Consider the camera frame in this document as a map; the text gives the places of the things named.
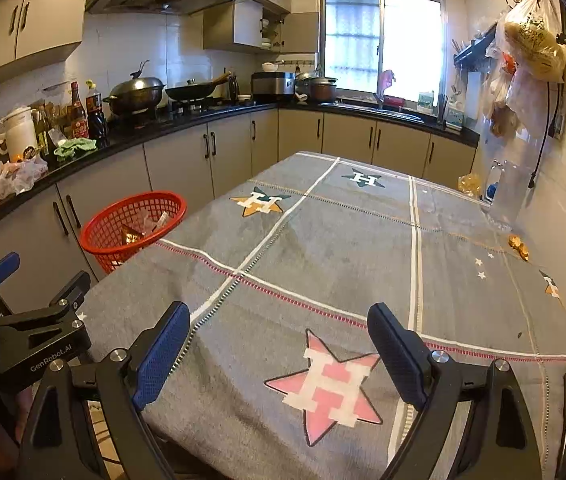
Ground green dish cloth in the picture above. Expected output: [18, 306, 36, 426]
[53, 137, 98, 162]

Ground white plastic bag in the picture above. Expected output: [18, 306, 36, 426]
[505, 67, 551, 131]

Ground steel wok with lid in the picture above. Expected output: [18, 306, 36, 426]
[103, 60, 168, 116]

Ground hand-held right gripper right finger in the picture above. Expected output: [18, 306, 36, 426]
[367, 302, 566, 480]

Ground crumpled yellow plastic wrapper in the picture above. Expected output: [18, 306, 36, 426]
[458, 172, 484, 200]

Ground clear glass pitcher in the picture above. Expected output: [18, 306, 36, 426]
[483, 159, 534, 233]

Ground steel cooking pot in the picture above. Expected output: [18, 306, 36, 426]
[295, 71, 338, 103]

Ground red plastic basket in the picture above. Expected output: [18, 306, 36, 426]
[79, 191, 188, 275]

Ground grey kitchen cabinets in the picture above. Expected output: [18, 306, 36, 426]
[0, 107, 478, 306]
[0, 0, 321, 96]

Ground grey lower kitchen cabinets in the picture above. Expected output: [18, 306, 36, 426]
[0, 107, 478, 306]

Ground dark wall rack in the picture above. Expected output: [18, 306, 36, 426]
[453, 30, 498, 67]

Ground gas stove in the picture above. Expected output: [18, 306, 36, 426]
[113, 100, 224, 126]

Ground black frying pan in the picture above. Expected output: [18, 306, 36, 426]
[164, 72, 234, 103]

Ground crumpled clear plastic bags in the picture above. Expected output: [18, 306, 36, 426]
[0, 152, 50, 201]

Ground kitchen window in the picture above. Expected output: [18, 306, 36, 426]
[319, 0, 448, 106]

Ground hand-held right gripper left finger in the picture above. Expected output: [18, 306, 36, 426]
[17, 301, 191, 480]

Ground cluster of condiment bottles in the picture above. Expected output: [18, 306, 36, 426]
[33, 102, 71, 158]

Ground grey star printed tablecloth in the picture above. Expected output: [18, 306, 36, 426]
[75, 150, 566, 480]

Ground person's left hand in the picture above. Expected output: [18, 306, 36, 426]
[13, 385, 38, 441]

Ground tissue box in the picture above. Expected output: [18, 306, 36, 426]
[445, 102, 466, 128]

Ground silver rice cooker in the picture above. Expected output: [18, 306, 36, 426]
[251, 71, 296, 103]

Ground black power cable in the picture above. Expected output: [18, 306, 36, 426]
[528, 80, 564, 190]

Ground white electric kettle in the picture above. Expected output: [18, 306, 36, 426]
[0, 105, 40, 163]

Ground black kitchen countertop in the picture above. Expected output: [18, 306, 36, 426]
[0, 100, 481, 241]

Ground pink rubber glove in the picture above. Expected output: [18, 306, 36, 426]
[377, 69, 396, 98]

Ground red label sauce bottle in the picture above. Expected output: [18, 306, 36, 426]
[68, 81, 90, 141]

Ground plastic bag with yellow food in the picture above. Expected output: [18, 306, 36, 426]
[495, 0, 566, 83]

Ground brown food plastic bag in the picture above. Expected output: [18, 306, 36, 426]
[490, 105, 520, 138]

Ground grey upper kitchen cabinets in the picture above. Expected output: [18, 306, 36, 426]
[0, 0, 321, 96]

